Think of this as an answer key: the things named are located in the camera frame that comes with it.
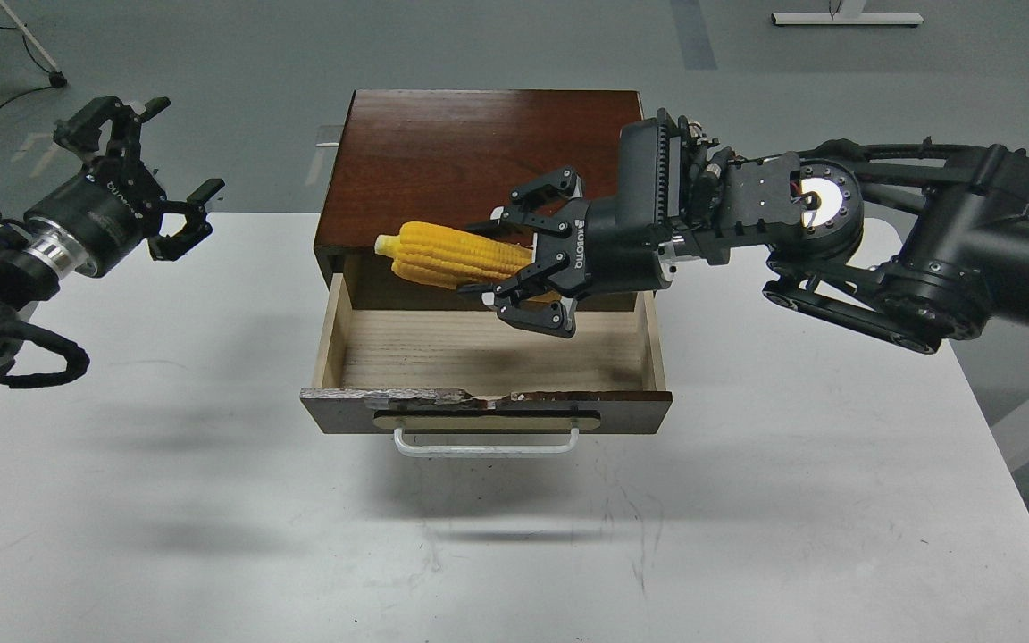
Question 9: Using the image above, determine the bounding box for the white stand leg with caster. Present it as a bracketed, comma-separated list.
[0, 1, 69, 90]

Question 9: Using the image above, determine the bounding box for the white desk foot background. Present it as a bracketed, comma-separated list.
[769, 1, 925, 28]

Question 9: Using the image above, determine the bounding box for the yellow corn cob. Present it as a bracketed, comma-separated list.
[374, 222, 532, 290]

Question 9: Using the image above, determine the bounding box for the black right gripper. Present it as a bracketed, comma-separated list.
[456, 164, 673, 338]

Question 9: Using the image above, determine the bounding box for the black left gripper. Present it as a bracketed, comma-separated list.
[24, 96, 225, 280]

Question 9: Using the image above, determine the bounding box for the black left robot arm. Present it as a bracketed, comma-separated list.
[0, 96, 224, 389]

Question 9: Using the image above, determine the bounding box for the dark wooden cabinet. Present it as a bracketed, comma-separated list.
[314, 90, 644, 311]

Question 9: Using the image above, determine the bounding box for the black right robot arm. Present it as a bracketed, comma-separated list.
[458, 110, 1029, 355]

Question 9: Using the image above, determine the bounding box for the wooden drawer with white handle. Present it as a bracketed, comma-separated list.
[299, 254, 673, 453]

